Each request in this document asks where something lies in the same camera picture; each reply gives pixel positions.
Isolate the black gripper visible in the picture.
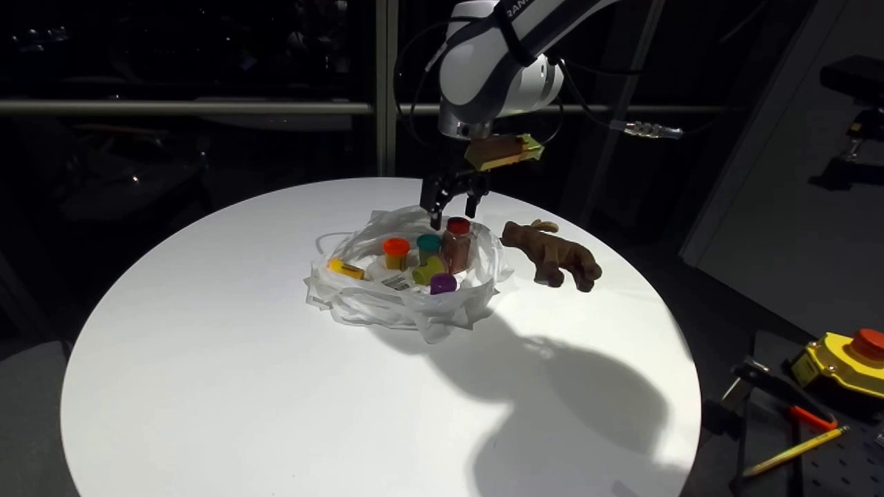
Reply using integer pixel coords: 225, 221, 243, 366
417, 135, 496, 232

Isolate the red-lid brown jar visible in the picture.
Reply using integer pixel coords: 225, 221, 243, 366
439, 215, 479, 276

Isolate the orange-lid yellow play dough tub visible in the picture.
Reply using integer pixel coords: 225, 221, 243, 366
378, 234, 416, 273

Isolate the brown plush dog toy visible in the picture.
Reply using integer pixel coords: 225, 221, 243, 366
499, 218, 608, 297

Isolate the white plastic bag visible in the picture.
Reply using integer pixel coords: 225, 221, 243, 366
302, 201, 515, 345

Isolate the yellow toy bottle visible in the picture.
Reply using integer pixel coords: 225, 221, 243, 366
323, 254, 373, 284

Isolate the horizontal metal railing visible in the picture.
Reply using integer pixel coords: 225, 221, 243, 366
0, 96, 740, 119

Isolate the black hand tool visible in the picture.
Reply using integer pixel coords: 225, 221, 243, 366
718, 353, 789, 408

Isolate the black equipment stand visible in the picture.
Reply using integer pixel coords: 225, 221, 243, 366
807, 52, 884, 193

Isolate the yellow emergency stop button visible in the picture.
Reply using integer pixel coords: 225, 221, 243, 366
789, 327, 884, 402

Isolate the yellow pencil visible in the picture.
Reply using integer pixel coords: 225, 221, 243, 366
739, 424, 851, 483

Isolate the yellow tool on right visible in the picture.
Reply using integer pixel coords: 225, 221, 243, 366
725, 327, 884, 497

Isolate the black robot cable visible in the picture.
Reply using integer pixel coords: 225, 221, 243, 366
394, 16, 464, 181

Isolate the grey window post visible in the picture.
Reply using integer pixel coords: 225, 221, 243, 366
372, 0, 402, 181

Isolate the grey cable with connector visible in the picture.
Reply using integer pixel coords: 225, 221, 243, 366
559, 55, 692, 145

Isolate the red-handled tool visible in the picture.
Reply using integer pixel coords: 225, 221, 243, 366
750, 362, 844, 436

